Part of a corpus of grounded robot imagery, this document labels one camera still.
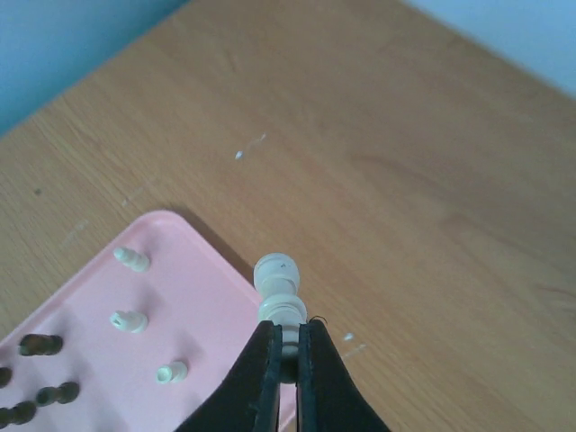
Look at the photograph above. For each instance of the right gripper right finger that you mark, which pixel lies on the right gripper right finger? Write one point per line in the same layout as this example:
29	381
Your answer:
327	398

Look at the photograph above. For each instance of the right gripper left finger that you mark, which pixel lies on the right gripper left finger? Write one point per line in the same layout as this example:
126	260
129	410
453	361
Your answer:
248	398

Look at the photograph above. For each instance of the tall white chess piece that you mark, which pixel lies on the tall white chess piece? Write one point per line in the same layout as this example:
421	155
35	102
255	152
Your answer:
277	280

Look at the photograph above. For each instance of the dark chess piece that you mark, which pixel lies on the dark chess piece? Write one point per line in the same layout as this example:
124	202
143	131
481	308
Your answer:
19	414
6	374
63	394
40	345

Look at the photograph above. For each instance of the pink plastic tray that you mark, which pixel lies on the pink plastic tray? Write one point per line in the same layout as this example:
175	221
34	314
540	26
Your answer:
200	311

